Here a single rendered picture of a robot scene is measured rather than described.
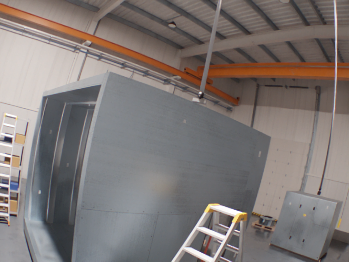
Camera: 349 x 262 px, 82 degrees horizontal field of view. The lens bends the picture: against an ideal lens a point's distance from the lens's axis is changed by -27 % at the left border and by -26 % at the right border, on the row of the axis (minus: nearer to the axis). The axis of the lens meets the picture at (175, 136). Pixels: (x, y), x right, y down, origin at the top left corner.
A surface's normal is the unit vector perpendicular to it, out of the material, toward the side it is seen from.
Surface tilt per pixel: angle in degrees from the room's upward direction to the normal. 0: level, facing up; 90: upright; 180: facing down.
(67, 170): 90
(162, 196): 90
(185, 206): 90
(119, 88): 90
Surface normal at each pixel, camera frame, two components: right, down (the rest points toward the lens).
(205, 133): 0.63, 0.12
